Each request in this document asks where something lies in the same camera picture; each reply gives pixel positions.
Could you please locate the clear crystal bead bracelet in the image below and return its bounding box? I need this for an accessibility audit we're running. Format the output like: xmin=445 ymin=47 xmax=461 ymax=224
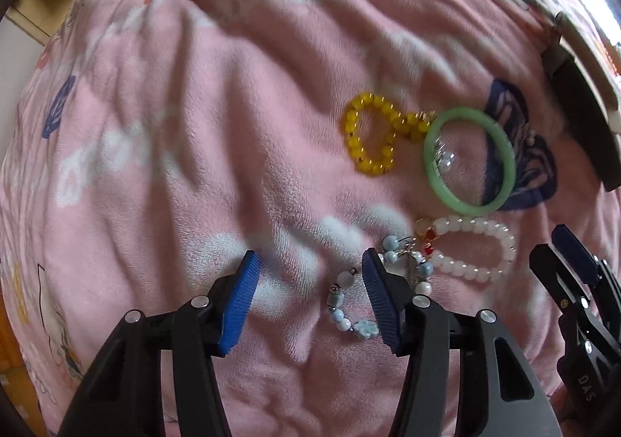
xmin=432 ymin=139 xmax=457 ymax=173

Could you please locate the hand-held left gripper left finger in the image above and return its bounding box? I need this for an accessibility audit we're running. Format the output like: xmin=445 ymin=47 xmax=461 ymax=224
xmin=57 ymin=250 xmax=261 ymax=437

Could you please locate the light blue bead bracelet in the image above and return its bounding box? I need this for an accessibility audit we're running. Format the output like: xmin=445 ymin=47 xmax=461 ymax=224
xmin=326 ymin=234 xmax=435 ymax=341

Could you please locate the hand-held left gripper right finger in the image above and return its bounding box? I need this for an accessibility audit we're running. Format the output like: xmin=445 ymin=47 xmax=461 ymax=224
xmin=361 ymin=248 xmax=564 ymax=437

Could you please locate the green jade bangle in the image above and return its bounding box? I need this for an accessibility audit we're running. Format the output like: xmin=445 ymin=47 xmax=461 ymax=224
xmin=423 ymin=107 xmax=516 ymax=215

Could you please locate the white bead bracelet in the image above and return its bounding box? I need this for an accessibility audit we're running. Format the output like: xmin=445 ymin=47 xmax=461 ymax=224
xmin=415 ymin=215 xmax=516 ymax=283

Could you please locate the black cardboard box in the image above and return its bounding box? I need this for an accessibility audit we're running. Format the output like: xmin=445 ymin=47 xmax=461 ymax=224
xmin=541 ymin=12 xmax=621 ymax=192

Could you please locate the pink printed blanket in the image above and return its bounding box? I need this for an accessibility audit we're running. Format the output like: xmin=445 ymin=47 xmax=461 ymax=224
xmin=0 ymin=0 xmax=621 ymax=437

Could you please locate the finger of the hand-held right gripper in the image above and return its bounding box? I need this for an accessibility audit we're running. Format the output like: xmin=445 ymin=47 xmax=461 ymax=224
xmin=552 ymin=225 xmax=621 ymax=321
xmin=529 ymin=244 xmax=593 ymax=317

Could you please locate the yellow bead bracelet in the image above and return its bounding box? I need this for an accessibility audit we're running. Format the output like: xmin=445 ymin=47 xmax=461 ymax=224
xmin=343 ymin=92 xmax=437 ymax=176

